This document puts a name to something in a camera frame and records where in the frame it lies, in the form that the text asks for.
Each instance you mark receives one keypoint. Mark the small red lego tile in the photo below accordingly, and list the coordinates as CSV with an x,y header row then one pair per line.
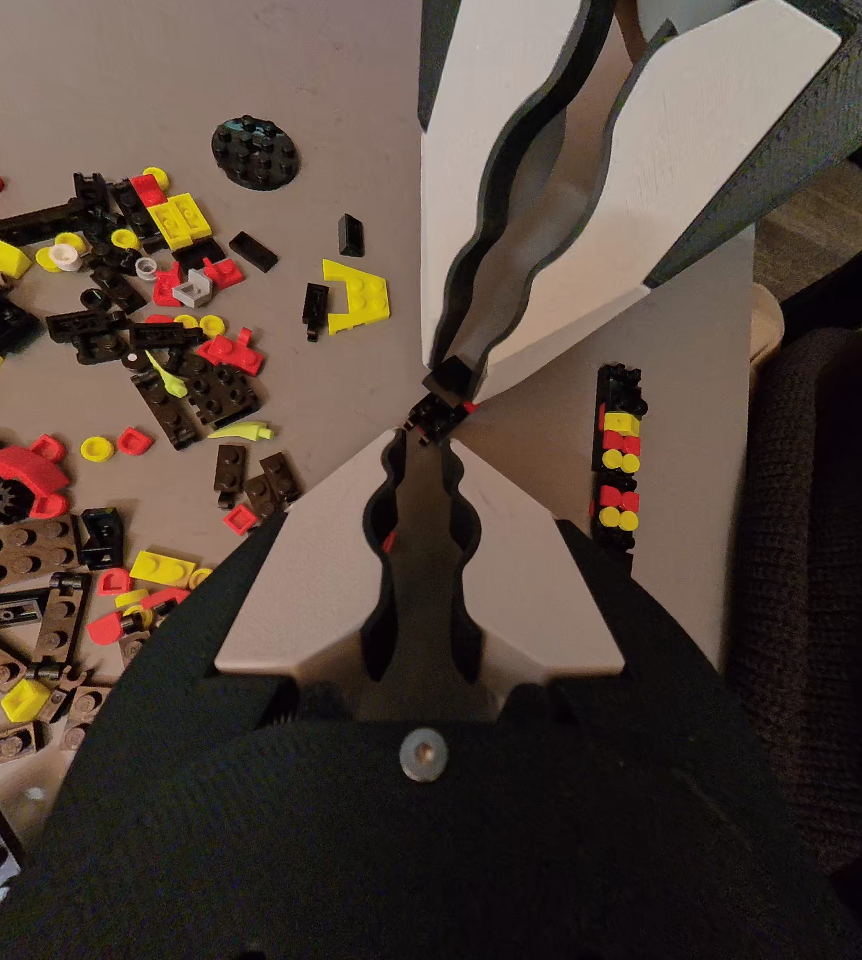
x,y
391,539

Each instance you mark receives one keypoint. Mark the black lego clip plate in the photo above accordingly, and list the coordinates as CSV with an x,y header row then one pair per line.
x,y
315,304

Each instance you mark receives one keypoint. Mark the black round lego plate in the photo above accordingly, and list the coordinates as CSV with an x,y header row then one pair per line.
x,y
255,154

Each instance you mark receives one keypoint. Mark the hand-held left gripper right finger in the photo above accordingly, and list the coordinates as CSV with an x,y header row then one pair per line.
x,y
543,600

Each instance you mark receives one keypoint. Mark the person's dark knit clothing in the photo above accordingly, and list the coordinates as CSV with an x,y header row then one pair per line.
x,y
828,562

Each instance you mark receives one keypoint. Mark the black lego slope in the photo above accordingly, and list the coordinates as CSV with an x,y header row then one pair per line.
x,y
351,235

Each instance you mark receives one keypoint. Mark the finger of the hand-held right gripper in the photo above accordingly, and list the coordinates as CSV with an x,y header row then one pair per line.
x,y
476,127
686,150

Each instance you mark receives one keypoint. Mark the black lego tile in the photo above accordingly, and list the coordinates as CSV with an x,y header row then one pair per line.
x,y
253,251

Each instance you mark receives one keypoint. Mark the yellow wedge lego plate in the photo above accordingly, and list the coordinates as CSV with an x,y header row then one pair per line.
x,y
367,292

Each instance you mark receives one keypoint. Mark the pile of loose lego pieces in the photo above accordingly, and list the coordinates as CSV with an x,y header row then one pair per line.
x,y
206,386

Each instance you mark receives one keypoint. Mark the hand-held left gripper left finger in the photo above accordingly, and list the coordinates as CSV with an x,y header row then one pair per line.
x,y
303,592

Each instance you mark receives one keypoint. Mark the long black lego assembly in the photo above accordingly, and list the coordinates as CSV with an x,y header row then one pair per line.
x,y
618,424

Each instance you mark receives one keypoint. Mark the small black red lego assembly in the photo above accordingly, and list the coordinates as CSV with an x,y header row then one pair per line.
x,y
438,416

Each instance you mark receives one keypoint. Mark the lime green lego horn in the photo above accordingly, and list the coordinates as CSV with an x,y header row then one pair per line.
x,y
168,379
247,431

